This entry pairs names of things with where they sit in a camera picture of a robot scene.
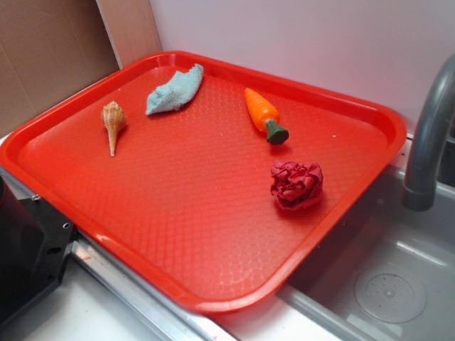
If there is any grey toy faucet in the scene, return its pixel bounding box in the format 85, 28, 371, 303
401, 56, 454, 212

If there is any brown cardboard panel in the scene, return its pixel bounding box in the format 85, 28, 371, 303
1, 1, 161, 136

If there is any orange toy carrot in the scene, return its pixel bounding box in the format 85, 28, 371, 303
244, 88, 289, 145

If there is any grey plastic sink basin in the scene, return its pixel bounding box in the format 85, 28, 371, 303
279, 166, 454, 340

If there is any red plastic tray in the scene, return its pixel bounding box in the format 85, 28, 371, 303
1, 52, 407, 315

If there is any dark red crumpled cloth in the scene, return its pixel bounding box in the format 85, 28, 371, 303
270, 161, 323, 211

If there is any tan spiral seashell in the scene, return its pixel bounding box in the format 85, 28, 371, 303
101, 101, 127, 157

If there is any light blue crumpled cloth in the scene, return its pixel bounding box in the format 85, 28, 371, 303
145, 64, 204, 116

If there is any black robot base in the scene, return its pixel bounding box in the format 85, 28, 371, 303
1, 180, 75, 330

